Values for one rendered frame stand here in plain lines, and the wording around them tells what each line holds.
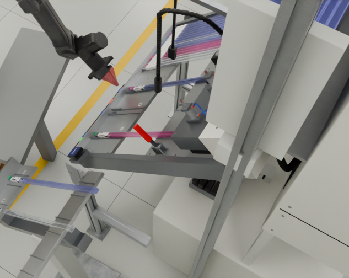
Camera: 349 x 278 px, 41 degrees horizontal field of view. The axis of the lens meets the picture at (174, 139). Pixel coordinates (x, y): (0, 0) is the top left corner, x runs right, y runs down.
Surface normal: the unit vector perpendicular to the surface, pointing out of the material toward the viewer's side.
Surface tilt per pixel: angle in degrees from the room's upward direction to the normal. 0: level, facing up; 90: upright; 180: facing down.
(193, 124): 45
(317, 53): 90
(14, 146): 0
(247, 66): 90
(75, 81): 0
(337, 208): 90
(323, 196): 90
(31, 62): 0
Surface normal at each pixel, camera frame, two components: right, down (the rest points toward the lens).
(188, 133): -0.58, -0.66
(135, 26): 0.04, -0.47
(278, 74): -0.51, 0.75
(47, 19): 0.18, 0.96
